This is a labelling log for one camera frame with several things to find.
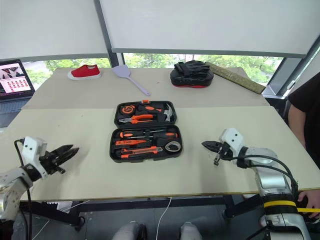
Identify lilac plastic spatula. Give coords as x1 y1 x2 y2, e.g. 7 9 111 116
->
111 64 151 97

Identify white roller blind narrow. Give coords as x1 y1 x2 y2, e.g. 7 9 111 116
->
0 0 109 61

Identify person's bare hand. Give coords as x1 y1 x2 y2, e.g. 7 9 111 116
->
297 190 320 210

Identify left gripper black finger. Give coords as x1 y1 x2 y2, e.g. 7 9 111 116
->
52 144 74 159
57 147 81 167

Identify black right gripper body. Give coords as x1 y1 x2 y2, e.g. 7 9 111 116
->
213 141 232 166

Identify orange black tape measure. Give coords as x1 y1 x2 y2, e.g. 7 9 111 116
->
120 105 136 115

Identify orange handled pliers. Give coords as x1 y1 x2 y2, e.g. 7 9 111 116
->
118 114 155 125

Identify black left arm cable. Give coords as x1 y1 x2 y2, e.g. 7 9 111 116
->
14 138 34 240

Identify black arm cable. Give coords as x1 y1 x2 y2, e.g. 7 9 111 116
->
14 138 34 240
226 154 300 198

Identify claw hammer black orange handle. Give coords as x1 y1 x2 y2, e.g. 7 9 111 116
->
137 104 175 124

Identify screwdriver orange black slim handle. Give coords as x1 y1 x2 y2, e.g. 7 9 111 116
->
119 130 154 139

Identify open laptop computer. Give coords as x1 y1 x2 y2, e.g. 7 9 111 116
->
0 58 35 128

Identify black table frame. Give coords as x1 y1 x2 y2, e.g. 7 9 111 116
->
19 194 264 231

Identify white hanging cable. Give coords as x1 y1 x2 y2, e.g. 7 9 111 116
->
155 196 173 240

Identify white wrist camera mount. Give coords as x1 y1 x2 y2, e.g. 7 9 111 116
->
21 136 48 180
218 128 245 161

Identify person in black shirt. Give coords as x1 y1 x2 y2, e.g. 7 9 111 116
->
287 72 320 169

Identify white roller blind wide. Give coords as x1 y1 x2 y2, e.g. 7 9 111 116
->
99 0 320 58

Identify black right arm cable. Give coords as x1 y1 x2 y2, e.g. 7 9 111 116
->
226 154 300 198

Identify grey rounded shape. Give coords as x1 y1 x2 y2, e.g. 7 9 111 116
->
178 221 202 240
111 221 147 240

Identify orange black utility knife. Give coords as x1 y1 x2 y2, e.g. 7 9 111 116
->
120 147 164 159

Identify dark window frame post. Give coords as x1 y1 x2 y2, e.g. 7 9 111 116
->
94 0 125 69

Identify black red boxing pad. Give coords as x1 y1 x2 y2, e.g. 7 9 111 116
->
170 60 215 89

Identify red slip-on shoe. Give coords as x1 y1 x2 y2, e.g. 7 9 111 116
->
67 64 102 81

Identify thin white cable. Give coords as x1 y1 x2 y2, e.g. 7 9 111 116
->
32 199 90 240

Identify orange tester pen screwdriver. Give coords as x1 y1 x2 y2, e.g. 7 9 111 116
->
114 139 149 147

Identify black plastic tool case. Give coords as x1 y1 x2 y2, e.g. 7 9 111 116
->
109 99 184 164

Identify yellow cable tie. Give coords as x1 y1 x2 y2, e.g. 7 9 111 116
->
263 199 320 214

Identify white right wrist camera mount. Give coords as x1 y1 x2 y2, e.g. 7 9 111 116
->
218 128 245 161

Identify olive rolled mat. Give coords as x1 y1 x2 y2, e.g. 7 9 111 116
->
206 61 266 95

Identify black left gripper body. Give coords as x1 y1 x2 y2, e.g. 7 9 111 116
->
38 151 67 177

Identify screwdriver black orange thick handle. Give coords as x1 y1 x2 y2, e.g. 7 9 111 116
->
136 128 179 141

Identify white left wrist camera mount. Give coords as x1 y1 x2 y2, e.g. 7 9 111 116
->
21 136 48 180

